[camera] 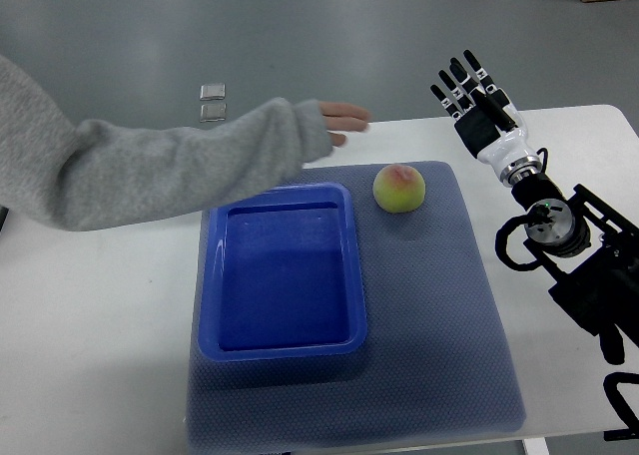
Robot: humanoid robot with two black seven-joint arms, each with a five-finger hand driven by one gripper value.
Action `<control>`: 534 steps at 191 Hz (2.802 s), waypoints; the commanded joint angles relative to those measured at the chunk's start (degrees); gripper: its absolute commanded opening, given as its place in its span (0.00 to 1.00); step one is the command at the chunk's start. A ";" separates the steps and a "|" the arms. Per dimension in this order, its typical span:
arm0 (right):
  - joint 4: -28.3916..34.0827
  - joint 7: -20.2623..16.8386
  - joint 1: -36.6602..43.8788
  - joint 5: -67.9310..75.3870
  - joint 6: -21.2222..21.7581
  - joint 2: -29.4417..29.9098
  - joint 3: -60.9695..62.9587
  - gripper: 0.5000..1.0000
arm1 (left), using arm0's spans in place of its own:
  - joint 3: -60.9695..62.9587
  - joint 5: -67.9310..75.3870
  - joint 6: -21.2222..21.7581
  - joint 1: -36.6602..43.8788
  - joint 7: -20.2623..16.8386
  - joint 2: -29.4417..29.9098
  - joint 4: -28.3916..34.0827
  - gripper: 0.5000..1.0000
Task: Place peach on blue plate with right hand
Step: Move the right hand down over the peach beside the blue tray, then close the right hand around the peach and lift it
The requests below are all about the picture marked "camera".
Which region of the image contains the blue textured mat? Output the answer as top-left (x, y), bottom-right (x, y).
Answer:
top-left (186, 162), bottom-right (526, 454)

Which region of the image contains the green red peach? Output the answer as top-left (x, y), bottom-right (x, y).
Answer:
top-left (372, 164), bottom-right (426, 214)

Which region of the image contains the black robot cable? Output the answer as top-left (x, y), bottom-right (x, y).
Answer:
top-left (494, 215), bottom-right (550, 271)

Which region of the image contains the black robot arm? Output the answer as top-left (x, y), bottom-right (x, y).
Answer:
top-left (495, 149), bottom-right (638, 366)

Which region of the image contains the grey sweater forearm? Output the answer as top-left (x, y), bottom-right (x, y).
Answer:
top-left (1, 60), bottom-right (332, 231)

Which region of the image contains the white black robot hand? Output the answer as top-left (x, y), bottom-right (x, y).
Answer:
top-left (430, 49), bottom-right (545, 188)

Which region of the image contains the metal floor plate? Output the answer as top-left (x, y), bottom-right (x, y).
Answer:
top-left (200, 83), bottom-right (226, 101)
top-left (200, 103), bottom-right (227, 123)

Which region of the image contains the upper metal floor plate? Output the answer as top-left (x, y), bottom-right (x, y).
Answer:
top-left (200, 83), bottom-right (226, 101)

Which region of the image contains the blue plastic tray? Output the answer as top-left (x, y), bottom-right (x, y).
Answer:
top-left (197, 183), bottom-right (367, 362)

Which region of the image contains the lower metal floor plate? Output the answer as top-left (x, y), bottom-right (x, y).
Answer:
top-left (200, 103), bottom-right (227, 123)

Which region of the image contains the person's bare hand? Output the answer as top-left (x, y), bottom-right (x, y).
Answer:
top-left (319, 101), bottom-right (370, 147)

